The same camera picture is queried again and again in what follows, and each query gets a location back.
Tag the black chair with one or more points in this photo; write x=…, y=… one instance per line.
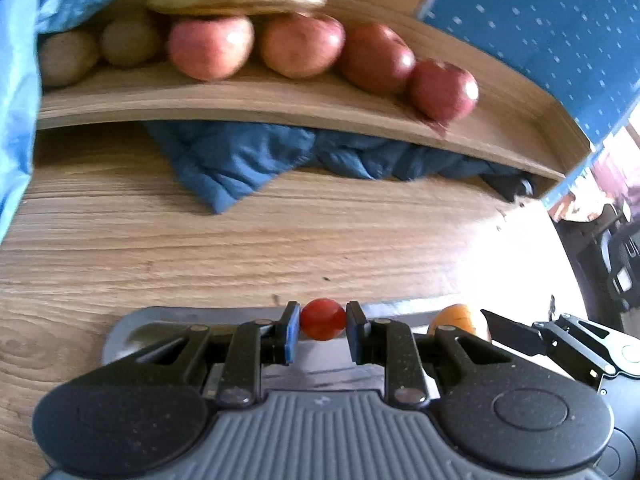
x=615, y=265

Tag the blue white-dotted cloth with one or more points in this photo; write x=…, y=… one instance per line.
x=540, y=25

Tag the wooden shelf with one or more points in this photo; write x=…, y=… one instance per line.
x=250, y=100

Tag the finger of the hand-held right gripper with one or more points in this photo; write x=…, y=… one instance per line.
x=510, y=332

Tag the small black object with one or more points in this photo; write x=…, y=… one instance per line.
x=551, y=305

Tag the brown kiwi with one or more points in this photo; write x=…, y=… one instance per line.
x=65, y=58
x=130, y=40

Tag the dark blue quilted jacket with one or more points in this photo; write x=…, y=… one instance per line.
x=225, y=160

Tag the small striped pepino melon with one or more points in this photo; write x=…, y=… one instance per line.
x=452, y=317

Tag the red cherry tomato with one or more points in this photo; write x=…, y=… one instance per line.
x=322, y=319

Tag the red floral bedding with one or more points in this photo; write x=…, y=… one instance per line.
x=575, y=207

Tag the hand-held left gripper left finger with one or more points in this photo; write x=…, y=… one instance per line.
x=290, y=337

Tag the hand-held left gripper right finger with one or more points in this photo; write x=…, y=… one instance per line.
x=355, y=335

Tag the light blue cloth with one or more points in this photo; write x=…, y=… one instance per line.
x=15, y=110

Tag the dark red apple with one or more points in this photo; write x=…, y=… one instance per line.
x=377, y=58
x=442, y=91

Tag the metal tray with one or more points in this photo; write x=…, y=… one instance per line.
x=130, y=330

